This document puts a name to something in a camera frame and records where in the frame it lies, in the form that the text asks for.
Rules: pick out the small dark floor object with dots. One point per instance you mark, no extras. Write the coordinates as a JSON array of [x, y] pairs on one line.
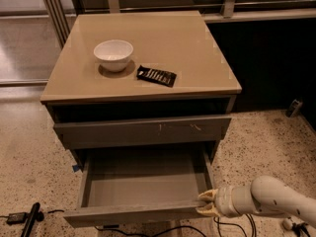
[[294, 108]]

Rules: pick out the black bar device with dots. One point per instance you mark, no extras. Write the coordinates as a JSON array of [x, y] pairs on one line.
[[35, 215]]

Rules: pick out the white ceramic bowl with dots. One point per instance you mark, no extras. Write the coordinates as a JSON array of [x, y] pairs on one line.
[[114, 55]]

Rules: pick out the black power adapter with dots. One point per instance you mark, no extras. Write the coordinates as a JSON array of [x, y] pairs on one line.
[[17, 218]]

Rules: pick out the grey top drawer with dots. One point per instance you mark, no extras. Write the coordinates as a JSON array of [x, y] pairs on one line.
[[144, 131]]

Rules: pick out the black snack packet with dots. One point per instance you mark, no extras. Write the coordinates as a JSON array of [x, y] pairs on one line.
[[161, 77]]

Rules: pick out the blue tape piece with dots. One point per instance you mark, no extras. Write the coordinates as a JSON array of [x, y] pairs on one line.
[[75, 168]]

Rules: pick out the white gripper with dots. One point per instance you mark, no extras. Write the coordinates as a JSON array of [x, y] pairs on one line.
[[224, 200]]

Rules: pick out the grey drawer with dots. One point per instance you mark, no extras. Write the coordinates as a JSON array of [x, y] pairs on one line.
[[144, 131], [141, 184]]

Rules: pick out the white power strip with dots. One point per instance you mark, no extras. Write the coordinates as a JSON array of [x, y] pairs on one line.
[[289, 224]]

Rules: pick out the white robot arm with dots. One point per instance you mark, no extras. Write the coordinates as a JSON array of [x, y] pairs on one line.
[[264, 196]]

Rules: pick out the grey drawer cabinet beige top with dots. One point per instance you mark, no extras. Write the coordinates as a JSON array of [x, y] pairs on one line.
[[81, 90]]

